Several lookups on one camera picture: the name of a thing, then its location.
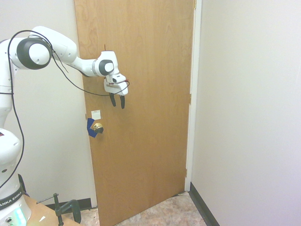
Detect black rubber baseboard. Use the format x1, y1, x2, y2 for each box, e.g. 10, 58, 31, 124
46, 197, 92, 210
189, 182, 221, 226

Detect brown wooden door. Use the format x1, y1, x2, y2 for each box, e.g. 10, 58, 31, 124
73, 0, 197, 226

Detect blue painter tape strips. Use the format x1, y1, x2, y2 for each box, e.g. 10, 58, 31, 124
86, 117, 99, 138

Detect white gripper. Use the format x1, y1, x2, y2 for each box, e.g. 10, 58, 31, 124
104, 79, 129, 110

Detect black metal C-clamp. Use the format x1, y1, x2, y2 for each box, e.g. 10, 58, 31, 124
36, 193, 82, 226

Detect white door frame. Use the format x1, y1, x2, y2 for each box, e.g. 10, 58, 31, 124
184, 0, 203, 192

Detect thin black cable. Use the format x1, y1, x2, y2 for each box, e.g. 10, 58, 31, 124
0, 30, 129, 189

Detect brass door knob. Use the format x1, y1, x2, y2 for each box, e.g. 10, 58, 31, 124
93, 122, 104, 135

